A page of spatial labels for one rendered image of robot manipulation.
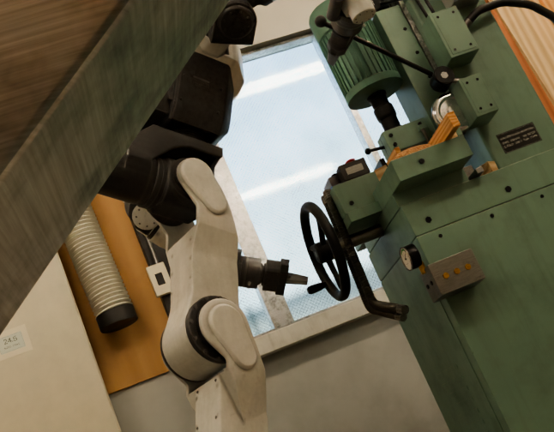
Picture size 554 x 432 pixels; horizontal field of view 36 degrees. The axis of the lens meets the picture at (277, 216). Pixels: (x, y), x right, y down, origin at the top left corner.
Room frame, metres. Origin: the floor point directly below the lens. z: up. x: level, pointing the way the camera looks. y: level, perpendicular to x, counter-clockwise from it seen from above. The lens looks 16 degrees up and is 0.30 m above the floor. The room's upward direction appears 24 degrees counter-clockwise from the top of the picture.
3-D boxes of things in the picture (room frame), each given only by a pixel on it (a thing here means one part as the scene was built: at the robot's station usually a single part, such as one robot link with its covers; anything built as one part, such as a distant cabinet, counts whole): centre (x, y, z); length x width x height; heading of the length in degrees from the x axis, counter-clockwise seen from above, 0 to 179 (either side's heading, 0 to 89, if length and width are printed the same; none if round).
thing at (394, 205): (2.36, -0.35, 0.82); 0.40 x 0.21 x 0.04; 13
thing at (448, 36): (2.27, -0.65, 1.23); 0.09 x 0.08 x 0.15; 103
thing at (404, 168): (2.36, -0.31, 0.87); 0.61 x 0.30 x 0.06; 13
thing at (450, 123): (2.31, -0.43, 0.92); 0.62 x 0.02 x 0.04; 13
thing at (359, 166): (2.33, -0.22, 0.99); 0.13 x 0.11 x 0.06; 13
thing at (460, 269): (2.09, -0.33, 0.58); 0.12 x 0.08 x 0.08; 103
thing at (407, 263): (2.07, -0.26, 0.65); 0.06 x 0.04 x 0.08; 13
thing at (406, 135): (2.38, -0.43, 1.03); 0.14 x 0.07 x 0.09; 103
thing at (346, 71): (2.37, -0.41, 1.35); 0.18 x 0.18 x 0.31
